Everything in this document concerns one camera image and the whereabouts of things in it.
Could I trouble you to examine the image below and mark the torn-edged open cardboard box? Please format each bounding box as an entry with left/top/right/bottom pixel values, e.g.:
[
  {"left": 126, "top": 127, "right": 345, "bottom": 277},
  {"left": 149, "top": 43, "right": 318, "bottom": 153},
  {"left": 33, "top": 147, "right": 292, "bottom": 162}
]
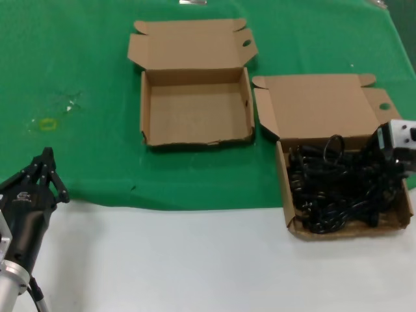
[{"left": 127, "top": 18, "right": 259, "bottom": 150}]

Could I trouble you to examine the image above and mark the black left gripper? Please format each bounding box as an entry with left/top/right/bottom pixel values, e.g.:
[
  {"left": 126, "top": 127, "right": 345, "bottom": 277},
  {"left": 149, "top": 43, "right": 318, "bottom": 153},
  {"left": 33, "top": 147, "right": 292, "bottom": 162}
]
[{"left": 0, "top": 147, "right": 72, "bottom": 272}]

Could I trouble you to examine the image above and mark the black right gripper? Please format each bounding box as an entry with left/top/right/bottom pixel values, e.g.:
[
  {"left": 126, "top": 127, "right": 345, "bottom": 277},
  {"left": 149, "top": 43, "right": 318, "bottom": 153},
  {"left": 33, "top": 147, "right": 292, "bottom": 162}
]
[{"left": 361, "top": 127, "right": 409, "bottom": 180}]

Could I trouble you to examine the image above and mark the black power cable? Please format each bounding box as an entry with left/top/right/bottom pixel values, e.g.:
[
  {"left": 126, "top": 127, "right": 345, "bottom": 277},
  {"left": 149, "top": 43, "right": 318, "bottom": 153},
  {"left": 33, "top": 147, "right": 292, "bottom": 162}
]
[
  {"left": 321, "top": 134, "right": 384, "bottom": 172},
  {"left": 288, "top": 145, "right": 326, "bottom": 198},
  {"left": 324, "top": 164, "right": 404, "bottom": 211},
  {"left": 294, "top": 191, "right": 382, "bottom": 234}
]

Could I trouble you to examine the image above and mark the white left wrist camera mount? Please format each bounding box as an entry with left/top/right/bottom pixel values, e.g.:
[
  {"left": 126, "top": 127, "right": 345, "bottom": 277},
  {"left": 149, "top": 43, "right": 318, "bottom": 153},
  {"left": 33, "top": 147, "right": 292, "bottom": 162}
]
[{"left": 0, "top": 194, "right": 14, "bottom": 261}]

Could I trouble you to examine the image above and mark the green table cloth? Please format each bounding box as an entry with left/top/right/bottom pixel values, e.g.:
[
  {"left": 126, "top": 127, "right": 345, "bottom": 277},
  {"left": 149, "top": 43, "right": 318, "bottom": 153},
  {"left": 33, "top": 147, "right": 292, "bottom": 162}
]
[{"left": 0, "top": 0, "right": 416, "bottom": 209}]

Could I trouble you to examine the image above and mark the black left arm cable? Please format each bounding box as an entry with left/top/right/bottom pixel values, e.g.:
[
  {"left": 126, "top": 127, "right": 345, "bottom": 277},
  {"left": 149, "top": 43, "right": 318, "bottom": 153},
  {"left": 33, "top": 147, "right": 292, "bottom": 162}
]
[{"left": 27, "top": 275, "right": 50, "bottom": 312}]

